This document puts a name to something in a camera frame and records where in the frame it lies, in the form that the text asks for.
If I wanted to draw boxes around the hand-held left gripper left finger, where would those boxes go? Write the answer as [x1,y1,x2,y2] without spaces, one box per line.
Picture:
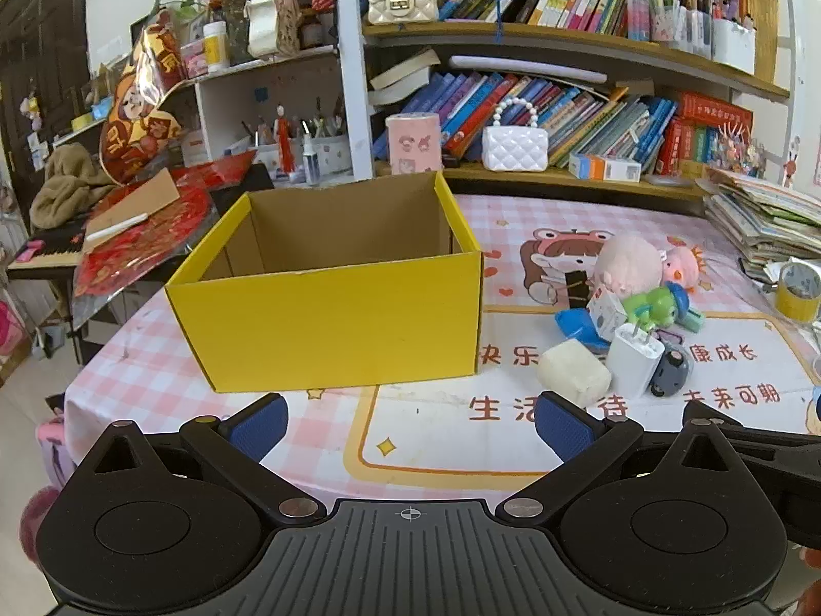
[72,393,325,527]

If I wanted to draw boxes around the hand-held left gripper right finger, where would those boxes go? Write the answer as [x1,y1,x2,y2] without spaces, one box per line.
[502,390,761,525]

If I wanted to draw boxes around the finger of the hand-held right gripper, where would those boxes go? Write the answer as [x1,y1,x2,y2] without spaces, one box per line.
[683,399,821,463]

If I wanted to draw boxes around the blue packet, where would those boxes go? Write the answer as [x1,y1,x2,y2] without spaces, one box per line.
[555,308,610,351]

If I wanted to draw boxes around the yellow cardboard box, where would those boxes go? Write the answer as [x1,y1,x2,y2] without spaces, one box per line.
[165,170,484,394]

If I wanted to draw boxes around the green frog toy blue hat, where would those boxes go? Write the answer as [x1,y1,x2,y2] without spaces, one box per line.
[622,282,690,328]

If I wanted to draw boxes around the large pink plush toy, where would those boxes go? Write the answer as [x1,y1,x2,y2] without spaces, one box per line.
[593,231,664,293]

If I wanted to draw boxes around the white foam cube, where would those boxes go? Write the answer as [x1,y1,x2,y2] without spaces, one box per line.
[537,341,612,407]

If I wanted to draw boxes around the white charger plug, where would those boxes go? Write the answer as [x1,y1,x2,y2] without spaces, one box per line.
[606,321,666,399]

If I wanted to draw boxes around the dark toy car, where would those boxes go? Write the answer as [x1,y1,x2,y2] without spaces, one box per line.
[649,346,694,397]

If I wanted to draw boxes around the small white red-print box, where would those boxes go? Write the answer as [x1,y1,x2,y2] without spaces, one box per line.
[589,287,626,341]

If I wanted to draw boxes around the yellow tape roll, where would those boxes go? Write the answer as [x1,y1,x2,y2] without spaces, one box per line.
[775,262,821,322]

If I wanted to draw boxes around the black binder clip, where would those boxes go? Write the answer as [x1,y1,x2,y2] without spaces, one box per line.
[564,269,591,309]

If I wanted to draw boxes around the red festive paper sheets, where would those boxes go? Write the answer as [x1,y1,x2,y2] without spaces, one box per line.
[73,150,258,299]

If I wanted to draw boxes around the stack of booklets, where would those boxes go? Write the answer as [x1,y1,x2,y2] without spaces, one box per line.
[702,167,821,280]

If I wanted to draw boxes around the white marker pen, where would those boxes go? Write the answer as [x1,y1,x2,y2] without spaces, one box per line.
[85,211,150,243]

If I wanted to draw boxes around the brown cardboard sheet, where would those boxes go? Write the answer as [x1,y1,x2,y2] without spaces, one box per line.
[83,168,181,245]

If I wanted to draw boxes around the orange white carton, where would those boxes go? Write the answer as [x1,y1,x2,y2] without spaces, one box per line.
[569,152,642,182]

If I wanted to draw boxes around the small spray bottle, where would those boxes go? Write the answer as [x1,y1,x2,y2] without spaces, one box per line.
[301,131,322,184]

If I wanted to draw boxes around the black electronic keyboard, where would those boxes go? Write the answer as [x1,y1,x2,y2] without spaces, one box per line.
[6,240,84,272]

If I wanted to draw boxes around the colourful figurine cluster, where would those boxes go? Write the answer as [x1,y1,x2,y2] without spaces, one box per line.
[712,122,767,177]

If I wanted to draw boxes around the white brush holder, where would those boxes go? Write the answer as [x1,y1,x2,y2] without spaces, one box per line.
[253,96,353,177]

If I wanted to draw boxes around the red tassel figure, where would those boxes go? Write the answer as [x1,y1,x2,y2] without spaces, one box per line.
[276,106,296,174]

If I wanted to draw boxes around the white quilted handbag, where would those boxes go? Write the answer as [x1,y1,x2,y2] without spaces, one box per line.
[481,98,549,172]

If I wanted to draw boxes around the red upright dictionaries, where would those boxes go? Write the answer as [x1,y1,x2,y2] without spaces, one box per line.
[660,117,726,174]

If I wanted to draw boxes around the brown fleece cloth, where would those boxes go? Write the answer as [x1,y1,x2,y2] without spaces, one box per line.
[31,142,116,228]

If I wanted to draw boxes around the row of blue leaning books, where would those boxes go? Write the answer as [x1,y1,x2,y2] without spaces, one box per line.
[368,70,681,174]

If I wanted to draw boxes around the pink cartoon box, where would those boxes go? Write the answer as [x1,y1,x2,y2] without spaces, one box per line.
[385,112,442,176]

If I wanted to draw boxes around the red flat dictionary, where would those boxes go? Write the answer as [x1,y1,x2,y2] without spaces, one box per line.
[678,91,754,132]

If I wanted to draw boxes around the white cubby shelf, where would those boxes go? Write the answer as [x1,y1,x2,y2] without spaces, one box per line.
[192,45,360,182]

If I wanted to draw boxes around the red gold foil balloon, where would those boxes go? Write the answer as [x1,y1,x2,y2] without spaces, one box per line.
[99,22,187,187]

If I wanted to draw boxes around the thick paperback book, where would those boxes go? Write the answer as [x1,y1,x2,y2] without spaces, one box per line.
[368,80,425,107]
[368,48,442,92]

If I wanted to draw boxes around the white rolled paper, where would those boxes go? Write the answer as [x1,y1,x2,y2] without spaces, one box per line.
[449,54,610,84]

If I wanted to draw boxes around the small pink box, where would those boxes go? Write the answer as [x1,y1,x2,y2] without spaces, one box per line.
[181,38,209,78]

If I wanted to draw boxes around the white bottle yellow label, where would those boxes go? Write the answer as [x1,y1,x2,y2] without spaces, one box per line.
[202,21,230,73]

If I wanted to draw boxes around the white pen box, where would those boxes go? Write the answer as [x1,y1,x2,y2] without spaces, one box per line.
[712,18,756,74]

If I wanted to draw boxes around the wooden bookshelf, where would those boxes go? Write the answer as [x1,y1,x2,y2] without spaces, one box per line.
[330,0,796,206]

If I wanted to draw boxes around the patterned gift bag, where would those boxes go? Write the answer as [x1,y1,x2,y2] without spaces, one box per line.
[272,0,302,55]

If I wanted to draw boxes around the dark wooden cabinet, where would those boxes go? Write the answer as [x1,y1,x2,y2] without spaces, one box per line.
[0,0,87,174]

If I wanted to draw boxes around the clear pen organiser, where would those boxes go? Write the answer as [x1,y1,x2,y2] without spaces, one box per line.
[648,0,713,59]

